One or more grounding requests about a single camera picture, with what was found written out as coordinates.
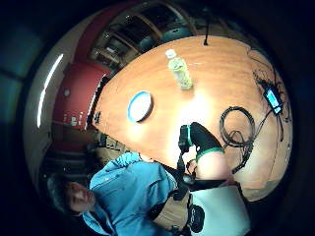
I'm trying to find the clear green drink bottle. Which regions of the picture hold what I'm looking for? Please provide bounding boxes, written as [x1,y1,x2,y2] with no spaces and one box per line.
[164,48,194,91]

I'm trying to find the ceiling light strip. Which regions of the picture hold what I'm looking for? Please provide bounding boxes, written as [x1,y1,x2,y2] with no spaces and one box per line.
[35,53,65,129]

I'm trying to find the wooden shelving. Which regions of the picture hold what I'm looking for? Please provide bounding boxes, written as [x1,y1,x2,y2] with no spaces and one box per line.
[88,1,200,70]

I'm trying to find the coiled black cable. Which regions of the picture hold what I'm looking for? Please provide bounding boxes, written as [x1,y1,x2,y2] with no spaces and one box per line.
[219,105,257,175]

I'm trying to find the tangled thin black cables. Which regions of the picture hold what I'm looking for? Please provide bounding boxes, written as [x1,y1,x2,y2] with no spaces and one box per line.
[246,48,293,143]

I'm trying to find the black glove cable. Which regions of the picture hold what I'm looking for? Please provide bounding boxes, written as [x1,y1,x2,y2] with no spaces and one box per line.
[171,150,195,202]

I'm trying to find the black device with lit screen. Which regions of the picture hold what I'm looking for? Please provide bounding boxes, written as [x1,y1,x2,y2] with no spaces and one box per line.
[262,86,284,115]

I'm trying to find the black stand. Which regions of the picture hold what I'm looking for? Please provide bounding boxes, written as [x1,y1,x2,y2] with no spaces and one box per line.
[201,13,212,47]

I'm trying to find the blue rimmed white plate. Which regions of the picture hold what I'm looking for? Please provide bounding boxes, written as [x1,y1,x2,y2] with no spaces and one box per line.
[126,90,154,124]

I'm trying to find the the person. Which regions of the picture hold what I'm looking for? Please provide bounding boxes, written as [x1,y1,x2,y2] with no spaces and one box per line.
[47,150,193,236]

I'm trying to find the white flat panel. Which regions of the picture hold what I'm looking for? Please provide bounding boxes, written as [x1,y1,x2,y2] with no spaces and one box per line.
[189,185,252,236]

